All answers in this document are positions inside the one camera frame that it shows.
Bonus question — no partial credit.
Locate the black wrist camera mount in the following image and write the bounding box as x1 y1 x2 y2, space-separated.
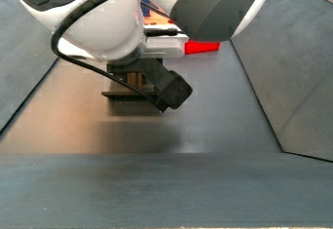
107 58 193 111

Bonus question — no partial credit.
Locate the red block with shaped holes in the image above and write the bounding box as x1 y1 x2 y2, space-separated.
144 10 220 55

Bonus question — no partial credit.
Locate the brown three prong object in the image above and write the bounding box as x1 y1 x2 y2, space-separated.
127 73 144 91

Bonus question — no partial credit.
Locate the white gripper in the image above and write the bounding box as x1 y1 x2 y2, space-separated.
57 24 192 60

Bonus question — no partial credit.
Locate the black cable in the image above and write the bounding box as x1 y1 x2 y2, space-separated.
50 0 181 105

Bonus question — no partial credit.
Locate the blue rectangular peg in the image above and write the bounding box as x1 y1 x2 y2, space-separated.
141 0 152 17

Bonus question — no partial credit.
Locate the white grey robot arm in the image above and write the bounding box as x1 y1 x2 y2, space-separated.
21 0 265 61

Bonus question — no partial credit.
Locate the black curved fixture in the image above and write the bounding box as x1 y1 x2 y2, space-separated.
101 61 166 99

